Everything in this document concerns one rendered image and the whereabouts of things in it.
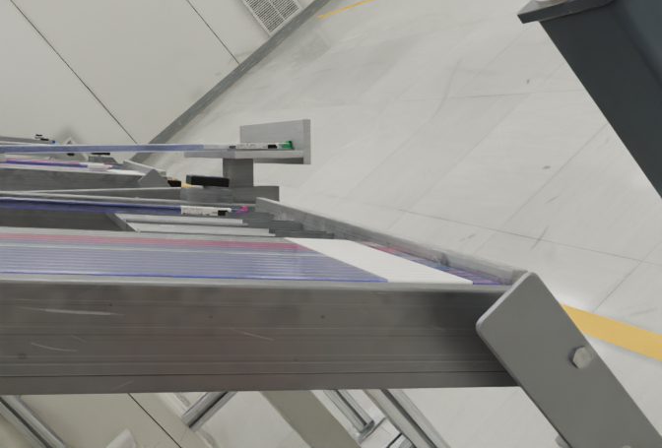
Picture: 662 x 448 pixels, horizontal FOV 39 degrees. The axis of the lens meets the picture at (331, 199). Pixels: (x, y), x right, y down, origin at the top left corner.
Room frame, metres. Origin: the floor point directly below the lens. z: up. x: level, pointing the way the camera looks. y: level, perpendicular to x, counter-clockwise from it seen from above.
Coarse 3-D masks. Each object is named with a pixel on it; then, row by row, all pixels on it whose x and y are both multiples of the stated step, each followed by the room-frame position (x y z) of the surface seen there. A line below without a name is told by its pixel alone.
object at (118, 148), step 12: (120, 144) 1.32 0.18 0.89; (132, 144) 1.32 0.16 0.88; (144, 144) 1.32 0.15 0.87; (156, 144) 1.33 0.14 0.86; (168, 144) 1.33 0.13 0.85; (180, 144) 1.33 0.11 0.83; (192, 144) 1.34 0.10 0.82; (204, 144) 1.34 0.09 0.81; (216, 144) 1.34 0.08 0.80; (228, 144) 1.34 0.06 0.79; (288, 144) 1.36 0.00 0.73
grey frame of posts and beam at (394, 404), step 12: (372, 396) 1.21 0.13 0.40; (384, 396) 1.21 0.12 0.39; (396, 396) 1.22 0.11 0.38; (384, 408) 1.21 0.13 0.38; (396, 408) 1.22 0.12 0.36; (408, 408) 1.22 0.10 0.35; (396, 420) 1.21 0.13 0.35; (408, 420) 1.22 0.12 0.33; (420, 420) 1.22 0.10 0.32; (408, 432) 1.21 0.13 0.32; (420, 432) 1.22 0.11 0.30; (432, 432) 1.22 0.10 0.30; (420, 444) 1.21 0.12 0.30; (432, 444) 1.23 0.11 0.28; (444, 444) 1.22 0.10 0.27; (564, 444) 0.51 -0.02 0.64
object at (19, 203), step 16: (16, 208) 1.07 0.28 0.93; (32, 208) 1.07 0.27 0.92; (48, 208) 1.08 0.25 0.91; (64, 208) 1.08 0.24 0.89; (80, 208) 1.08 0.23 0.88; (96, 208) 1.08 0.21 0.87; (112, 208) 1.09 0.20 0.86; (128, 208) 1.09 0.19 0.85; (144, 208) 1.09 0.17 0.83; (160, 208) 1.09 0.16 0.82; (176, 208) 1.10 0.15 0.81
